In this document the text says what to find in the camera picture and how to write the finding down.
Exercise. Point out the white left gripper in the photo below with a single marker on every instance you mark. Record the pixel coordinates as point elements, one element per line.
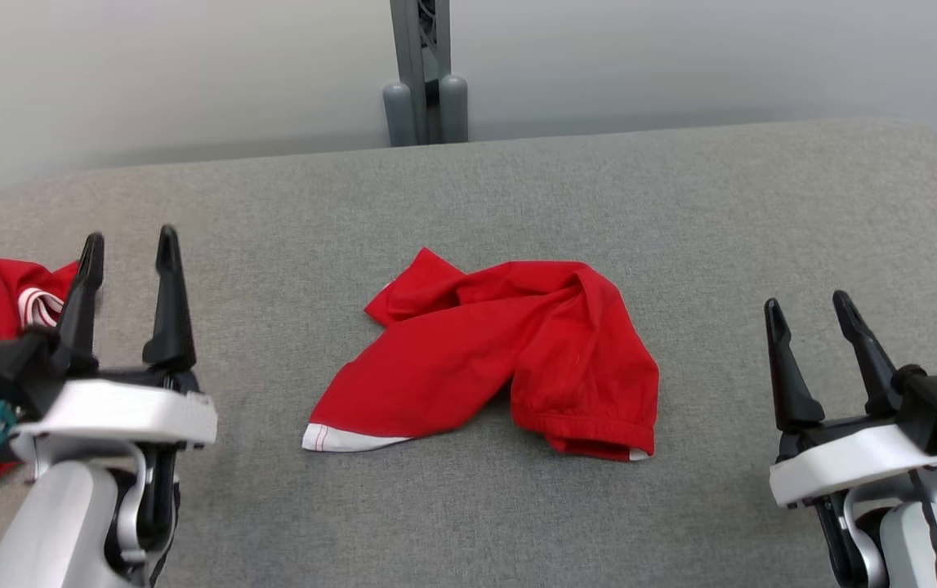
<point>125,416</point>

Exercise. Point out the red shorts with white trim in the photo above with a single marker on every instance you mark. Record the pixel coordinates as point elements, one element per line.
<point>476,359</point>

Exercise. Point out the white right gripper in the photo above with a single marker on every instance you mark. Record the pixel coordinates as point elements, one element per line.
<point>844,461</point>

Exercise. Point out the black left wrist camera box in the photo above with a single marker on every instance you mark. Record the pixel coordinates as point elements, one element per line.
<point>2,371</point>

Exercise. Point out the grey metal stand post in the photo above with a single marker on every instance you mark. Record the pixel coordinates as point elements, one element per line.
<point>423,73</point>

